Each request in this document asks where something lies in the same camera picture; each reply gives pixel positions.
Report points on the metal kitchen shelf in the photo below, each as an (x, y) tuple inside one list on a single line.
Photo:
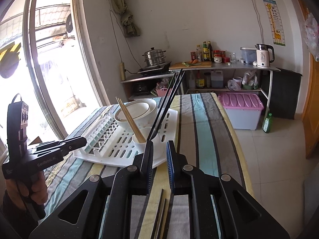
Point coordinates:
[(196, 78)]

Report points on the large white bowl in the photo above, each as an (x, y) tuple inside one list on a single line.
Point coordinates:
[(143, 112)]

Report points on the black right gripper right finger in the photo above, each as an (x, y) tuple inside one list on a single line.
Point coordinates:
[(219, 206)]

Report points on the stainless steel steamer pot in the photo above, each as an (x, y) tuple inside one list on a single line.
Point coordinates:
[(154, 57)]

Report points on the wooden cutting board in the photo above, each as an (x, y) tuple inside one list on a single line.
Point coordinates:
[(187, 65)]

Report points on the pink lid storage box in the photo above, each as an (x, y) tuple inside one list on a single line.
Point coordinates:
[(243, 109)]

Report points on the white plastic dish rack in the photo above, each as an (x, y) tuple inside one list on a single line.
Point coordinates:
[(112, 145)]

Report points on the white electric kettle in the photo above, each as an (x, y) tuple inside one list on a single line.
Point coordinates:
[(265, 55)]

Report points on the hanging green cloth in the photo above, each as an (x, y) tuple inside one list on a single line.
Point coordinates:
[(127, 18)]

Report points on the striped tablecloth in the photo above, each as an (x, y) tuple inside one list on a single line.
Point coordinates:
[(205, 136)]

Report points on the green glass bottle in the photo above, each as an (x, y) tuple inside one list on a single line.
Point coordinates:
[(267, 123)]

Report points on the green label oil bottle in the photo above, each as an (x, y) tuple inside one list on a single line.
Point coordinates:
[(205, 52)]

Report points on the white cup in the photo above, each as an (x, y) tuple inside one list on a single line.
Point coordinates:
[(141, 146)]

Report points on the pink plastic basket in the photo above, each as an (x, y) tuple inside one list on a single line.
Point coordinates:
[(161, 91)]

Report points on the clear plastic container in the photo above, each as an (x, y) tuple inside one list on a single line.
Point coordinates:
[(248, 54)]

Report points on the dark sauce bottle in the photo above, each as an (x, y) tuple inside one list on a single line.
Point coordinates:
[(210, 50)]

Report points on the wooden chopstick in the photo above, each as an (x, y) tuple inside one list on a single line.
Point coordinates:
[(130, 121), (133, 123)]

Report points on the giraffe height chart poster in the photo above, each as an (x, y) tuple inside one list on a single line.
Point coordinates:
[(275, 21)]

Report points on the black panel beside shelf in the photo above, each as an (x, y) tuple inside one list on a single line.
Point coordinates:
[(284, 93)]

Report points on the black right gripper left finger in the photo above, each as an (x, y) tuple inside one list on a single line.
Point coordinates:
[(101, 207)]

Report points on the black chopstick on table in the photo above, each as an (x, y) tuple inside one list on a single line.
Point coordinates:
[(156, 220)]

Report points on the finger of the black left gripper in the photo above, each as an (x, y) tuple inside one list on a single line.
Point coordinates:
[(65, 146)]

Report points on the left hand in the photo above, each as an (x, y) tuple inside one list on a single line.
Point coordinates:
[(17, 189)]

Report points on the black induction cooker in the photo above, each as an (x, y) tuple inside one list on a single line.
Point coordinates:
[(154, 70)]

